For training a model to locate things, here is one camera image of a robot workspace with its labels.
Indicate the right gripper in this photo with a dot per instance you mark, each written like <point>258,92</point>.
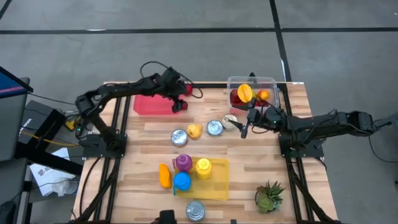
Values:
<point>264,119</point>

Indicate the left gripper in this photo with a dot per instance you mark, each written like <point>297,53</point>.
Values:
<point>171,81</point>

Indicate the red round toy fruit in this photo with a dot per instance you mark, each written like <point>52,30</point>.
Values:
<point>262,103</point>
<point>189,90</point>

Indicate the dark red bumpy toy fruit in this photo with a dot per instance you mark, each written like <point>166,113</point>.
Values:
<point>234,98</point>

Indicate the yellow orange toy starfruit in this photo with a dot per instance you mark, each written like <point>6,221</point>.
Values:
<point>245,93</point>

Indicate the blue-labelled tin can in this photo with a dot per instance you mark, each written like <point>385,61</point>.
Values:
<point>214,127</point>

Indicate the orange red toy mango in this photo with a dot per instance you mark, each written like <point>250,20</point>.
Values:
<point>263,94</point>

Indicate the yellow plastic squeeze bottle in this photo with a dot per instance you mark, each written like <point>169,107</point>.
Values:
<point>204,169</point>

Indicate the purple plastic squeeze bottle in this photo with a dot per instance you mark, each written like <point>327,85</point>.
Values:
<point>185,163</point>

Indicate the blue plastic squeeze bottle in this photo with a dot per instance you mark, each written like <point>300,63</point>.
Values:
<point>182,181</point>

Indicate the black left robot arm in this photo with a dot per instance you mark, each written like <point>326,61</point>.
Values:
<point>124,88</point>

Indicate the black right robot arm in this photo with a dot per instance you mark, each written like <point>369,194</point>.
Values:
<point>326,123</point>

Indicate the small dark red toy fruit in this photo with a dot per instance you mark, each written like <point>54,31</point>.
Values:
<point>185,106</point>

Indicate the red plastic tray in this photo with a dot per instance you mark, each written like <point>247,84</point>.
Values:
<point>152,105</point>

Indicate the yellow toy pear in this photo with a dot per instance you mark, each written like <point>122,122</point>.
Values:
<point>194,131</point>

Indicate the silver tin can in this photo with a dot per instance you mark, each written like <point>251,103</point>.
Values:
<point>179,137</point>

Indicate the clear plastic bin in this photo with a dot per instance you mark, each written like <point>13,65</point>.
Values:
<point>270,82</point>

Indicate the yellow translucent plastic tray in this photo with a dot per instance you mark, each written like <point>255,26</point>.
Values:
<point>217,186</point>

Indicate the orange elongated toy fruit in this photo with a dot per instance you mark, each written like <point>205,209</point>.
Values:
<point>164,176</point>

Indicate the potted succulent plant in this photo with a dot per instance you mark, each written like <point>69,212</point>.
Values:
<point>268,199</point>

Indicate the green-labelled tuna can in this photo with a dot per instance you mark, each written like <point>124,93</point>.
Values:
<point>195,211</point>

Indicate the black boxy object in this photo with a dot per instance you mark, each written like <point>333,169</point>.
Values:
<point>168,216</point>

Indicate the black box with white text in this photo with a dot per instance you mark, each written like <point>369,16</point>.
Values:
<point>34,119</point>

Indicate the white paper sheet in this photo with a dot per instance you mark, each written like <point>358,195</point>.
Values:
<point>46,174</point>

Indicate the computer monitor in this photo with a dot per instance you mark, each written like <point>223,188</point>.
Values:
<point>12,124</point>

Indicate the black computer mouse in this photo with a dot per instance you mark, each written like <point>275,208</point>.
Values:
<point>7,213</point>

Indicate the black aluminium rig frame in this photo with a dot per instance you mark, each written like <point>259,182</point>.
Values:
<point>211,85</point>

